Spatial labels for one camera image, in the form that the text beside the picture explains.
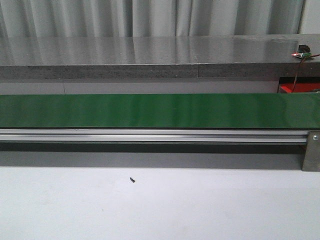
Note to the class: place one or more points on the red plastic tray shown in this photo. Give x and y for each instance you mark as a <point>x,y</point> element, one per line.
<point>287,88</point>

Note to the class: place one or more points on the small green circuit board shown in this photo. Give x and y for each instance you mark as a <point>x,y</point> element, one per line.
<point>302,55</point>

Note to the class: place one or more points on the steel conveyor support bracket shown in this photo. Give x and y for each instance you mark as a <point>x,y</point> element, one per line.
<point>311,162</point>

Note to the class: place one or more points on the grey stone shelf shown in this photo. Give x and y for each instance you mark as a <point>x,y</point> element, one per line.
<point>240,56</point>

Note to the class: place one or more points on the green conveyor belt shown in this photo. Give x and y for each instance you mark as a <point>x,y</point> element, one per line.
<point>199,110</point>

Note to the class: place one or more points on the small black connector block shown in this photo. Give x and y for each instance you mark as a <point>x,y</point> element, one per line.
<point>303,48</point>

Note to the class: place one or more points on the aluminium conveyor frame rail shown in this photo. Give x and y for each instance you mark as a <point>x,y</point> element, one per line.
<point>264,136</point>

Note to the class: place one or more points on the grey curtain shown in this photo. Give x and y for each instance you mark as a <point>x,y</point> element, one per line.
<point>157,18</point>

